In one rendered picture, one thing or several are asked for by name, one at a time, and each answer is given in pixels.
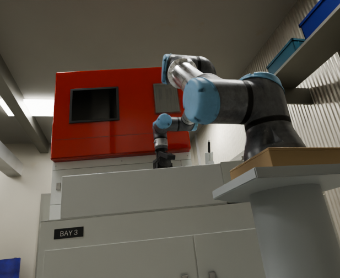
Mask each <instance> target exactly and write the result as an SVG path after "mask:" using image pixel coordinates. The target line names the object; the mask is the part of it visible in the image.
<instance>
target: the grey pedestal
mask: <svg viewBox="0 0 340 278"><path fill-rule="evenodd" d="M339 187H340V164H314V165H289V166H275V167H254V168H252V169H251V170H249V171H247V172H246V173H244V174H242V175H240V176H238V177H237V178H235V179H233V180H231V181H230V182H228V183H226V184H224V185H223V186H221V187H219V188H217V189H215V190H214V191H213V192H212V193H213V199H214V200H221V201H228V202H235V203H241V202H250V204H251V209H252V214H253V219H254V223H255V227H256V233H257V238H258V243H259V246H260V252H261V257H262V262H263V267H264V270H265V276H266V278H340V248H339V245H338V241H337V238H336V234H335V232H334V229H333V225H332V222H331V218H330V215H329V213H328V209H327V206H326V202H325V199H324V196H323V193H322V192H324V191H327V190H332V189H335V188H339Z"/></svg>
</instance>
